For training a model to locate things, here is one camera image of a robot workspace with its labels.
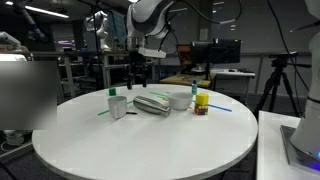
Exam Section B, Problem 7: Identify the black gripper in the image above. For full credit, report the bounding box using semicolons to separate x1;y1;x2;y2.
126;49;150;90

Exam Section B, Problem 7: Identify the silver metal bottle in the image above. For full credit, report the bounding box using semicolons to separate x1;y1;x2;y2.
132;95;172;118

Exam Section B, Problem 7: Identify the small blue sanitizer bottle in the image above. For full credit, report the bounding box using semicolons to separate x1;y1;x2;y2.
191;79;198;96

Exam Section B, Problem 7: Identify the white mug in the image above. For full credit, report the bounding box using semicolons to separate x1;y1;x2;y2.
107;95;128;120

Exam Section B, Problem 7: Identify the orange straw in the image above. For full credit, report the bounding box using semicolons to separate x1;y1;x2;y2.
161;97;194;111

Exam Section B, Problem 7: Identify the wooden table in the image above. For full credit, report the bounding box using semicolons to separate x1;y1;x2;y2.
159;73;216;90

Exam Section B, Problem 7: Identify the white bowl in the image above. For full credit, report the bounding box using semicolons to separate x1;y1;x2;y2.
167;91;194;111

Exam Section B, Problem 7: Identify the monitor with orange screen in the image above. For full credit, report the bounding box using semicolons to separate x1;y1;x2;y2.
175;43;194;67

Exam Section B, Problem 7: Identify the blue hanging cloth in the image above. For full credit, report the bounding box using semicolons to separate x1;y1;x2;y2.
107;9;129;44

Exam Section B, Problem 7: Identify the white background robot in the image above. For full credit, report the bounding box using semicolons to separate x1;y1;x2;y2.
84;9;112;53

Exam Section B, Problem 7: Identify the yellow cube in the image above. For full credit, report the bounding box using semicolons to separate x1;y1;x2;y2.
195;93;210;107

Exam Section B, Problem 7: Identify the round white table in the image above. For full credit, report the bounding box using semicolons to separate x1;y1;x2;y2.
31;83;259;180

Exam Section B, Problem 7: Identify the multicoloured Rubik's cube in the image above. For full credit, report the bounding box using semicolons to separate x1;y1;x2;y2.
193;103;209;116

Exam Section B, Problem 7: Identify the blue straw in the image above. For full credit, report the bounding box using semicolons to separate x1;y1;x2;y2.
192;99;233;113

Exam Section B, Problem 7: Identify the black computer monitor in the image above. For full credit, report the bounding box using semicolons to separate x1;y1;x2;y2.
190;38;242;81

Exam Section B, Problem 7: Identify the white office desk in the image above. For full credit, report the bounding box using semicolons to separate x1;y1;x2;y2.
210;68;257;96

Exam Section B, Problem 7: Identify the ceiling light strip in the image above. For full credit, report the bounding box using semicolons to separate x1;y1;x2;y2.
4;0;70;19

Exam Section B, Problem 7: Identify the white robot mounting table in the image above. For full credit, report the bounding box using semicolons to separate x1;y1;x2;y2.
255;110;320;180

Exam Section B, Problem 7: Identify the metal frame shelf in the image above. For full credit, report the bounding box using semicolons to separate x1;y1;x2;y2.
99;51;137;89

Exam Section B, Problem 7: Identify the metal frame table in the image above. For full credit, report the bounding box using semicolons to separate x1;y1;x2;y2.
31;51;101;100

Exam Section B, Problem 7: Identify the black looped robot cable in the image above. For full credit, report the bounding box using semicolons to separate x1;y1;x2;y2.
159;0;243;56

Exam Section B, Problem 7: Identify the black camera tripod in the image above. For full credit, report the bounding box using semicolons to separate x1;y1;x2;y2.
253;50;313;118

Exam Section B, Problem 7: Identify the black hanging robot cable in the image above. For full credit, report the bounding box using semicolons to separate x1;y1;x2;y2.
265;0;310;92

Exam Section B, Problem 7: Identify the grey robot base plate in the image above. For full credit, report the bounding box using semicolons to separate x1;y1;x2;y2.
279;124;320;175

